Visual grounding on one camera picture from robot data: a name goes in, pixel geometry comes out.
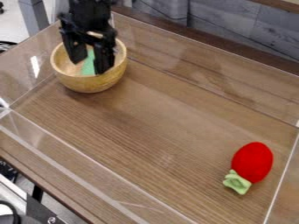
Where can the green rectangular stick block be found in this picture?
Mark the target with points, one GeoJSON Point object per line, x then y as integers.
{"type": "Point", "coordinates": [89, 67]}

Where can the brown wooden bowl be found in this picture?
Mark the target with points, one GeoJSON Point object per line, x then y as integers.
{"type": "Point", "coordinates": [87, 84]}

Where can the black table leg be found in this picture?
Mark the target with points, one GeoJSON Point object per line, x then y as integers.
{"type": "Point", "coordinates": [38, 194]}

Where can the black bracket with bolt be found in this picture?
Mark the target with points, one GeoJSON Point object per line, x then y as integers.
{"type": "Point", "coordinates": [41, 213]}

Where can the clear acrylic tray walls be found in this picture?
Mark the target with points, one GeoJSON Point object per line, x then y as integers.
{"type": "Point", "coordinates": [138, 154]}

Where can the red plush strawberry toy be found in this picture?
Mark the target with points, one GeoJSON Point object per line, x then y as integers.
{"type": "Point", "coordinates": [252, 164]}

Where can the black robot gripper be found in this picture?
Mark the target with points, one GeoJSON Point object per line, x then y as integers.
{"type": "Point", "coordinates": [86, 23]}

